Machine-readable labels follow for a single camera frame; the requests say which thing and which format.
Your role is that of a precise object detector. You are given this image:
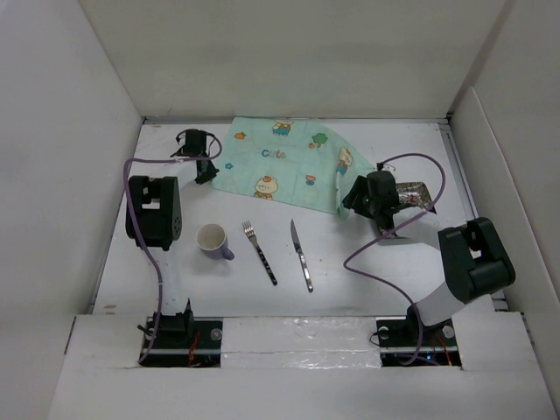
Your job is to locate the steel fork patterned handle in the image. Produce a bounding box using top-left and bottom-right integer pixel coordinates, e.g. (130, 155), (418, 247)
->
(242, 220), (277, 286)

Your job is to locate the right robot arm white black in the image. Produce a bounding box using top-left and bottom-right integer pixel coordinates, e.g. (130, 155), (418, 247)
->
(342, 171), (515, 345)

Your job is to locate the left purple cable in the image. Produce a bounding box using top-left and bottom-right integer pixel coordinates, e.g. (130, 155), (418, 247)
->
(123, 133), (222, 364)

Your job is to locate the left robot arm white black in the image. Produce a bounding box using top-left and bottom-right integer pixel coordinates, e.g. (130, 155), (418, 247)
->
(123, 129), (223, 322)

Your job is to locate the steel knife patterned handle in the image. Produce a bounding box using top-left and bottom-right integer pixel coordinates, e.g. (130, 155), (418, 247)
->
(290, 220), (314, 293)

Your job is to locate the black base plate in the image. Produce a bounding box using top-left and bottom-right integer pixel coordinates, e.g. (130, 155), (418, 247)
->
(369, 317), (462, 368)
(139, 314), (223, 368)

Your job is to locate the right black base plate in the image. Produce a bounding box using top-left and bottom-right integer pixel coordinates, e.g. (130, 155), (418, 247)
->
(369, 317), (462, 368)

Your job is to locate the purple mug white inside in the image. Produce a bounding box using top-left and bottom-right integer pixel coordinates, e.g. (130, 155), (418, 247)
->
(196, 224), (235, 261)

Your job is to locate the black floral square plate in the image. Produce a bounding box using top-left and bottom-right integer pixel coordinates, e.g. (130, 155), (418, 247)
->
(375, 182), (433, 236)

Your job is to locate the green cartoon print cloth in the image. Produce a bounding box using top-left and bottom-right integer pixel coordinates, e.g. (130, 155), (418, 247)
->
(212, 117), (374, 219)

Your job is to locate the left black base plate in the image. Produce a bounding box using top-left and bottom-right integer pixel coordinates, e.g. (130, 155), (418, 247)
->
(139, 314), (223, 368)

